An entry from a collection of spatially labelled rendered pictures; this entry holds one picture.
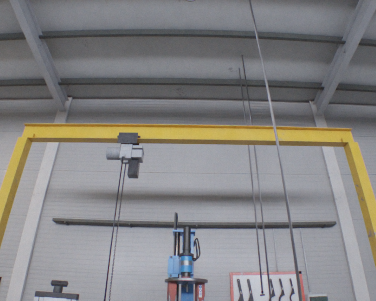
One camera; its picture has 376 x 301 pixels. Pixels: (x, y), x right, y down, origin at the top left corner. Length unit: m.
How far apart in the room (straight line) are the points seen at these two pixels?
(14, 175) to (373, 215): 5.09
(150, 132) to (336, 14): 4.90
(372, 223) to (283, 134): 1.79
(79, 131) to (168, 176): 2.72
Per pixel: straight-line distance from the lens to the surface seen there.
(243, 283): 6.07
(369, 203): 4.53
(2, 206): 4.49
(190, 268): 3.97
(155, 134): 4.36
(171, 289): 3.90
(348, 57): 7.27
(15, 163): 4.71
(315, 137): 4.77
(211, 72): 7.40
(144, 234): 6.22
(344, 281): 6.83
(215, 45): 6.97
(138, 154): 4.11
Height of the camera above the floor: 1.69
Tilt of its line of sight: 30 degrees up
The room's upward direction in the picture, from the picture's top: 1 degrees clockwise
